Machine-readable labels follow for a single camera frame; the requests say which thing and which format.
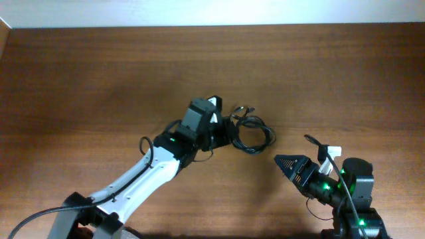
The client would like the black usb cable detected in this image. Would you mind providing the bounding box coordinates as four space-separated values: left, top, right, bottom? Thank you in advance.
228 106 277 155

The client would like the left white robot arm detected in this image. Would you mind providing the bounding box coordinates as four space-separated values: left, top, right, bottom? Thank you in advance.
48 96 230 238

